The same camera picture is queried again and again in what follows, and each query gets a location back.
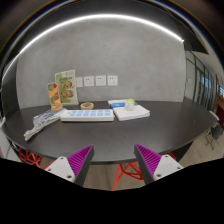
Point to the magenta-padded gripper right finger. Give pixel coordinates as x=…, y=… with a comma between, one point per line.
x=166, y=165

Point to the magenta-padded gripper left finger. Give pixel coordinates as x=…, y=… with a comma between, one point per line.
x=63, y=166

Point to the green and white charger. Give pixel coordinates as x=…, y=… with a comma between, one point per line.
x=129, y=104

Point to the white power strip, blue sockets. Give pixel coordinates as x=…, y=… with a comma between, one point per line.
x=86, y=115

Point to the white booklet with blue band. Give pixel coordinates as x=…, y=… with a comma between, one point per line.
x=133, y=114

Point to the beige tape roll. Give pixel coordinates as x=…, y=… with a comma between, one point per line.
x=87, y=106

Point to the large acrylic menu stand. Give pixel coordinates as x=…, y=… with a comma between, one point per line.
x=66, y=87

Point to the curved ceiling light strip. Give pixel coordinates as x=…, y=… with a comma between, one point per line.
x=100, y=16

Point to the glass partition wall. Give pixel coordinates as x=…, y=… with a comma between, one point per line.
x=201, y=83

